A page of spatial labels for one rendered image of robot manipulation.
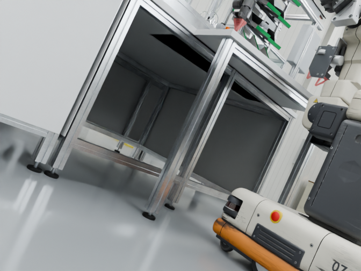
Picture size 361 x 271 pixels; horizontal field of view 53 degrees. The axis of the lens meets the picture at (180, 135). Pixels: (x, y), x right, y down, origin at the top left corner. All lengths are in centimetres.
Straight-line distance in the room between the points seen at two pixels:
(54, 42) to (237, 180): 171
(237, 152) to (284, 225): 139
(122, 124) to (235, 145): 140
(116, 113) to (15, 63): 236
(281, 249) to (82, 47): 105
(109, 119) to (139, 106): 34
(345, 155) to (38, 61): 115
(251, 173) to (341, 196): 132
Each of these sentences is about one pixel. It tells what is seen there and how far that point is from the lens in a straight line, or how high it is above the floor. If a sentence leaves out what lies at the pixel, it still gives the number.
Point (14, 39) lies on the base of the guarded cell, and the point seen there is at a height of 42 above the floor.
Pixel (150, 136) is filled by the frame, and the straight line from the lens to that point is 343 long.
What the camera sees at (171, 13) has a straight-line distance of 167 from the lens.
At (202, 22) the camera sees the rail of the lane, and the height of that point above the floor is 94.
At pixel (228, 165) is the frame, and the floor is 35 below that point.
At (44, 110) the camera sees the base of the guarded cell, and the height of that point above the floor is 24.
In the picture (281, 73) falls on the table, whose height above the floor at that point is 84.
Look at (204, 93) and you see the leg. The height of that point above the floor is 57.
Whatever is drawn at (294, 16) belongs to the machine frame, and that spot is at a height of 206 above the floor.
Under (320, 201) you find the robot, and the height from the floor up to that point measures 36.
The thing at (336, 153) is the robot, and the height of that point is 55.
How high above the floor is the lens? 33
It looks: 1 degrees up
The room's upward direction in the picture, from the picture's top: 25 degrees clockwise
